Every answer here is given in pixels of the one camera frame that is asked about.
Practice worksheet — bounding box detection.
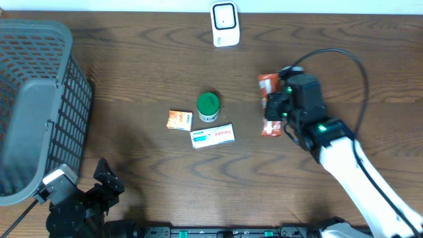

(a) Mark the red Top chocolate bar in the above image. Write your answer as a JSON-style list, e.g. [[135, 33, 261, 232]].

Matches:
[[258, 73, 282, 138]]

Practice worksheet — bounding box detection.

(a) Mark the white Panadol box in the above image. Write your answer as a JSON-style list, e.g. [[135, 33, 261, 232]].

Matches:
[[190, 124, 235, 149]]

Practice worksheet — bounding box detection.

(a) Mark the green lid jar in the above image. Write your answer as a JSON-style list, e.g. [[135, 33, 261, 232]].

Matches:
[[197, 93, 220, 122]]

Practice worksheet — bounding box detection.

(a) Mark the orange snack packet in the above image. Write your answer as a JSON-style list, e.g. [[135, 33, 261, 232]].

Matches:
[[167, 110, 193, 131]]

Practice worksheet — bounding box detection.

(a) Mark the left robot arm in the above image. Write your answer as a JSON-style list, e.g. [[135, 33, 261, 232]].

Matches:
[[43, 158, 145, 238]]

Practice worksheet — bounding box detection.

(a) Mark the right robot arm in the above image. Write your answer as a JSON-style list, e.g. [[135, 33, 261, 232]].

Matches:
[[264, 74, 422, 237]]

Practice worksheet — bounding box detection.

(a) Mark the white barcode scanner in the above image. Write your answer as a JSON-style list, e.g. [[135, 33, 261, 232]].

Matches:
[[210, 1, 241, 48]]

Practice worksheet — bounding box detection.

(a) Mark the grey plastic basket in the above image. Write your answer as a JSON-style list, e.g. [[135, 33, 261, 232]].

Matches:
[[1, 19, 93, 206]]

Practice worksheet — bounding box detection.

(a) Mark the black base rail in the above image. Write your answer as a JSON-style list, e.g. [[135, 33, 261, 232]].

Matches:
[[141, 225, 374, 238]]

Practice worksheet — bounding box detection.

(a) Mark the black left camera cable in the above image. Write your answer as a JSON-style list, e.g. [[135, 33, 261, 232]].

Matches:
[[0, 198, 39, 238]]

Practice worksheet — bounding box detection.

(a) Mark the black camera cable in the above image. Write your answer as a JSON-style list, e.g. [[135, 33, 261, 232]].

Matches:
[[0, 198, 39, 238], [290, 48, 422, 238]]

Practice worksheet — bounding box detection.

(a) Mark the black right camera cable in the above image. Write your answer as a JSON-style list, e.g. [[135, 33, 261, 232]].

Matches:
[[290, 48, 422, 238]]

